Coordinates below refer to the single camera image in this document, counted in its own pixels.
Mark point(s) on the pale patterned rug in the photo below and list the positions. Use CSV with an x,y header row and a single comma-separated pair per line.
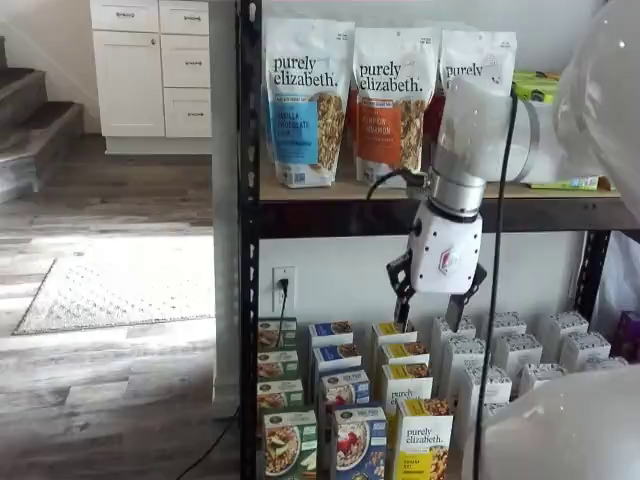
x,y
115,300

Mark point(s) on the dark wooden stairs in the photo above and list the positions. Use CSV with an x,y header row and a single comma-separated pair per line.
x,y
30,125

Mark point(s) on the white wall outlet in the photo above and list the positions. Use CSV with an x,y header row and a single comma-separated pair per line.
x,y
290,300

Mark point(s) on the granola bag orange label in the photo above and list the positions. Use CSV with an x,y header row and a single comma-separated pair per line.
x,y
390,75

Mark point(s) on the blue purely elizabeth box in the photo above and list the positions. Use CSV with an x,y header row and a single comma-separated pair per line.
x,y
330,332
335,356

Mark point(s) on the white plastic bag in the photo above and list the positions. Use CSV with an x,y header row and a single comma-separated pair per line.
x,y
615,280

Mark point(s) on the green apple cinnamon oatmeal box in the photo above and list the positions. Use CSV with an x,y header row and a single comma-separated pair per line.
x,y
280,395
267,332
277,365
290,445

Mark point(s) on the white drawer cabinet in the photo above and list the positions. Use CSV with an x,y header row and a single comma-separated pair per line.
x,y
130,80

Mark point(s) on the white patterned pantry box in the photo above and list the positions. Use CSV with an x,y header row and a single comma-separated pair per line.
x,y
510,324
470,390
585,347
602,362
542,372
496,409
440,327
565,324
517,350
467,352

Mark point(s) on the purple box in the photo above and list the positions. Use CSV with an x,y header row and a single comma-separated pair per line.
x,y
630,335

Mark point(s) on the granola bag blue label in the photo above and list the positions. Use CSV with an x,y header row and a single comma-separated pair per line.
x,y
300,75

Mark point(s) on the black metal shelf rack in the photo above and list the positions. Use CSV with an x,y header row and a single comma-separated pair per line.
x,y
325,215

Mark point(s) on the blue white flax oatmeal box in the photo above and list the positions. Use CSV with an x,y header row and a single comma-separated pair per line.
x,y
345,387
360,445

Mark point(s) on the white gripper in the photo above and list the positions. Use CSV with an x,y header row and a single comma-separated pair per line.
x,y
440,250

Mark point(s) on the granola bag red label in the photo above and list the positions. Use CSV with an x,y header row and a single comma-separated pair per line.
x,y
475,55

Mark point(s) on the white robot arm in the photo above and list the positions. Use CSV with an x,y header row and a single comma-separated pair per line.
x,y
470,130

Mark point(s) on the yellow purely elizabeth box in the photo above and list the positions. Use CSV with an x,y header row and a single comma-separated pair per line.
x,y
425,445
407,382
402,351
385,331

